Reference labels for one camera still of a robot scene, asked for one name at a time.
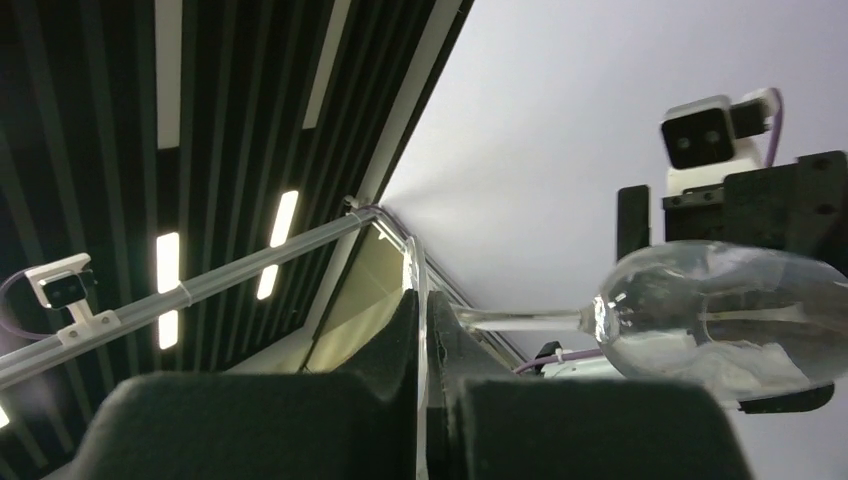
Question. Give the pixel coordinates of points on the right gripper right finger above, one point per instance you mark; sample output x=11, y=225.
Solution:
x=485, y=422

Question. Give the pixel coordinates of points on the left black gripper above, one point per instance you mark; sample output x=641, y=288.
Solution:
x=799, y=208

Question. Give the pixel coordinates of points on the overhead camera on rail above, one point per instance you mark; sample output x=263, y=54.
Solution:
x=59, y=285

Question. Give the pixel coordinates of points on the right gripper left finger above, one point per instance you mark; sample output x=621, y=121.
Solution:
x=357, y=421

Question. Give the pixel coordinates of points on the wine glass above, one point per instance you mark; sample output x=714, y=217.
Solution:
x=740, y=323

